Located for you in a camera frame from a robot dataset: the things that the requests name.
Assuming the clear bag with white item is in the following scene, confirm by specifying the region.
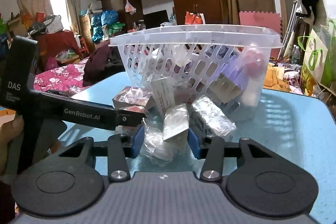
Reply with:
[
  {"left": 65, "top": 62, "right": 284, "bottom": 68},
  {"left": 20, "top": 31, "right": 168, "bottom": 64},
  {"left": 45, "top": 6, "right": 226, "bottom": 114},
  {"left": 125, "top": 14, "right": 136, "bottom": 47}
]
[{"left": 141, "top": 103, "right": 189, "bottom": 166}]

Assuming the person's left hand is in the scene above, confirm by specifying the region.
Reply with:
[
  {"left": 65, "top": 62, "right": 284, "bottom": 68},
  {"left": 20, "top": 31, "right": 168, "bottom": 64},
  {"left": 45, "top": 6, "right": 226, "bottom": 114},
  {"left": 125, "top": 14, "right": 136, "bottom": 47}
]
[{"left": 0, "top": 114, "right": 62, "bottom": 176}]

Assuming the white long wrapped box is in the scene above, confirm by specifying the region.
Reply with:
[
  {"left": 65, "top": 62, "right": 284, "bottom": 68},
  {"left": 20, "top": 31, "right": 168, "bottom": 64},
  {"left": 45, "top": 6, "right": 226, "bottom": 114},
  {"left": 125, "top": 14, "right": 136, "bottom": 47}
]
[{"left": 191, "top": 96, "right": 236, "bottom": 138}]

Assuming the pink floral bedding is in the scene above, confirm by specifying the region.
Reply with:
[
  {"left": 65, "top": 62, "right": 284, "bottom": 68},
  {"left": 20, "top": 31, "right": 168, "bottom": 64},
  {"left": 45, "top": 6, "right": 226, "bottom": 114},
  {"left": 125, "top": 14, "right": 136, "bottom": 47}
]
[{"left": 34, "top": 58, "right": 88, "bottom": 96}]

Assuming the dark red wrapped box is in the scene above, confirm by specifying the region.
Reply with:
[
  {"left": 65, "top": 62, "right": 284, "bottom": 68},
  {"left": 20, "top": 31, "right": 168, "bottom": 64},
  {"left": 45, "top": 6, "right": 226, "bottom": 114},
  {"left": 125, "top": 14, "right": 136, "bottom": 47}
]
[{"left": 112, "top": 86, "right": 155, "bottom": 110}]

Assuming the dark purple garment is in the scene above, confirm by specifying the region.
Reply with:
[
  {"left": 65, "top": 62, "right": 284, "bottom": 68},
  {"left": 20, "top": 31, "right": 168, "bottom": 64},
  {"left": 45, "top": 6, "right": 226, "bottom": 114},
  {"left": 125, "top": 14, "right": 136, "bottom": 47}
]
[{"left": 83, "top": 42, "right": 125, "bottom": 86}]

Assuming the clear plastic perforated basket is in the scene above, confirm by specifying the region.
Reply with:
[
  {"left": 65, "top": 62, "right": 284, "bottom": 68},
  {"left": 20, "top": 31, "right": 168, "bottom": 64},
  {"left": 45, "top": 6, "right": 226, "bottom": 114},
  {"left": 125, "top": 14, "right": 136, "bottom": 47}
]
[{"left": 110, "top": 24, "right": 282, "bottom": 122}]

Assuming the yellow blanket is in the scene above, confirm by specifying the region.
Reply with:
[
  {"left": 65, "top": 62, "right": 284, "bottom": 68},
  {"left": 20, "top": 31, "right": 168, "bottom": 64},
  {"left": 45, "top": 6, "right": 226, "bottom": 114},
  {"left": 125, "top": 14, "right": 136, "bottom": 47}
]
[{"left": 263, "top": 67, "right": 290, "bottom": 92}]

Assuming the beige window curtain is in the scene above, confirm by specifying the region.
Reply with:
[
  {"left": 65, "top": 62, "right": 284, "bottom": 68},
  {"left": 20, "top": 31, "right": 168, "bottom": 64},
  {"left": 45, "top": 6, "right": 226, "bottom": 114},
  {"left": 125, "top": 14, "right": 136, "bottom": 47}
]
[{"left": 17, "top": 0, "right": 52, "bottom": 18}]

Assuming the orange and white hanging bag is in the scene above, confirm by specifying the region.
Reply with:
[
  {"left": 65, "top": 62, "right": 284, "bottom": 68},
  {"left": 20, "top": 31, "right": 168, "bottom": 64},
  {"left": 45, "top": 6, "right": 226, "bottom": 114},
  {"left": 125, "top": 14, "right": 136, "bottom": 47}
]
[{"left": 185, "top": 11, "right": 205, "bottom": 25}]

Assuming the green and white tote bag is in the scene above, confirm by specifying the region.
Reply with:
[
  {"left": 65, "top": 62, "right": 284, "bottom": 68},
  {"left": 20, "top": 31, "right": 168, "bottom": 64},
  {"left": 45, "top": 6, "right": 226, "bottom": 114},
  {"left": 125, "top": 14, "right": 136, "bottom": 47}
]
[{"left": 297, "top": 19, "right": 335, "bottom": 87}]

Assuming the pink foam mat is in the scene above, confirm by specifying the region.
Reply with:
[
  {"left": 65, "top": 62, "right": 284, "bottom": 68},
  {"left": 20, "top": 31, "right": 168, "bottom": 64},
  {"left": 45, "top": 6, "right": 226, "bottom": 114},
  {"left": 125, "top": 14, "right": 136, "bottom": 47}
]
[{"left": 239, "top": 11, "right": 281, "bottom": 34}]

